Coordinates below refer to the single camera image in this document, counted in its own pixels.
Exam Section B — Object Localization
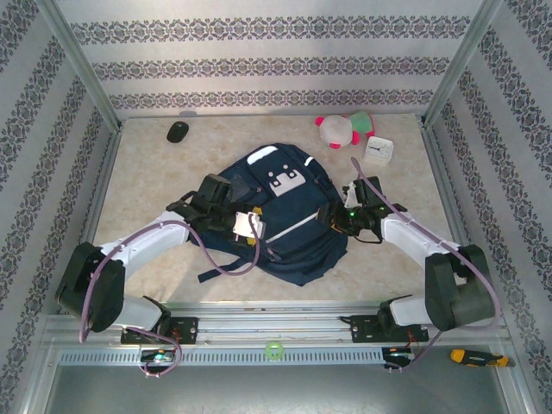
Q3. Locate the navy blue backpack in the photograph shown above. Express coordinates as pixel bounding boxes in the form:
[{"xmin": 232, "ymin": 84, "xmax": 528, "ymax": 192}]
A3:
[{"xmin": 189, "ymin": 142, "xmax": 349, "ymax": 288}]

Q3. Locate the white square alarm clock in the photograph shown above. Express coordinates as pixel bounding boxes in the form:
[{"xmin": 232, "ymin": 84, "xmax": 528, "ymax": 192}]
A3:
[{"xmin": 362, "ymin": 135, "xmax": 395, "ymax": 166}]

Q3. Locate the black computer mouse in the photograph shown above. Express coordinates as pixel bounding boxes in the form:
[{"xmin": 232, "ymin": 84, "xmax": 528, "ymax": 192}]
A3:
[{"xmin": 166, "ymin": 121, "xmax": 191, "ymax": 144}]

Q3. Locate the white pink green plush toy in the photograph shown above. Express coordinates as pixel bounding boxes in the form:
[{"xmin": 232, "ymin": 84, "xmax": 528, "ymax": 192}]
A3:
[{"xmin": 313, "ymin": 110, "xmax": 377, "ymax": 151}]

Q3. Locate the small controller board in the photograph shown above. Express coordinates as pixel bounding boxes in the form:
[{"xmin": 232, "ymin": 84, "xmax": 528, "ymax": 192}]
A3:
[
  {"xmin": 381, "ymin": 346, "xmax": 416, "ymax": 367},
  {"xmin": 138, "ymin": 348, "xmax": 177, "ymax": 366}
]

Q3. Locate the yellow black utility knife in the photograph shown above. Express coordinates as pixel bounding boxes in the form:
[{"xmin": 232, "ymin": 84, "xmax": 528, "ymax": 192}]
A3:
[{"xmin": 449, "ymin": 348, "xmax": 517, "ymax": 369}]

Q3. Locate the aluminium side rail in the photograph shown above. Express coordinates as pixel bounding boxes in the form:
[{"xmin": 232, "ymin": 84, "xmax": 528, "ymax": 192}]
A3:
[
  {"xmin": 420, "ymin": 122, "xmax": 492, "ymax": 311},
  {"xmin": 79, "ymin": 124, "xmax": 124, "ymax": 249}
]

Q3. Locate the aluminium mounting rail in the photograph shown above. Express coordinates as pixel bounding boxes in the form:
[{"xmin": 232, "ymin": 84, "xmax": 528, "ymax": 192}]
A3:
[{"xmin": 41, "ymin": 300, "xmax": 512, "ymax": 351}]

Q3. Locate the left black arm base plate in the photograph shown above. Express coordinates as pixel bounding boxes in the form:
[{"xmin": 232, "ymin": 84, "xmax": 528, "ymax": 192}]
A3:
[{"xmin": 119, "ymin": 316, "xmax": 200, "ymax": 346}]

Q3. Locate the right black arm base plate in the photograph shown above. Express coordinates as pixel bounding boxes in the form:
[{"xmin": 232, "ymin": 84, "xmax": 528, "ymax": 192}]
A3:
[{"xmin": 339, "ymin": 313, "xmax": 430, "ymax": 345}]

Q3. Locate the slotted grey cable duct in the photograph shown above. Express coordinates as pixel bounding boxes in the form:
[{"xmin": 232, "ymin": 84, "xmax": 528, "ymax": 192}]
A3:
[{"xmin": 57, "ymin": 348, "xmax": 386, "ymax": 367}]

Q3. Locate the aluminium frame post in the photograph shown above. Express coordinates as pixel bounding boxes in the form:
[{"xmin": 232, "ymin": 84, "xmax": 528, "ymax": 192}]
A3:
[
  {"xmin": 36, "ymin": 0, "xmax": 122, "ymax": 130},
  {"xmin": 421, "ymin": 0, "xmax": 505, "ymax": 129}
]

